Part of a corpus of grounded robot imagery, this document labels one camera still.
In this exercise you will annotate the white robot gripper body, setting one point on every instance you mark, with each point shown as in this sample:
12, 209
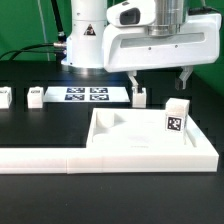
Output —
152, 34

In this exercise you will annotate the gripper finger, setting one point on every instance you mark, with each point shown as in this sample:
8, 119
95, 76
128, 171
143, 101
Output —
181, 81
135, 81

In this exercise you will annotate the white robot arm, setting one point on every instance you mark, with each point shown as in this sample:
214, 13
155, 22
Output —
84, 46

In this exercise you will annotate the white marker sheet with tags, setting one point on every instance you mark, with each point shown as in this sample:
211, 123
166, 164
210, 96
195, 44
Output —
86, 94

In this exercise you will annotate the white L-shaped obstacle fence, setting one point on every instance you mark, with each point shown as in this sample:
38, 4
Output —
200, 158

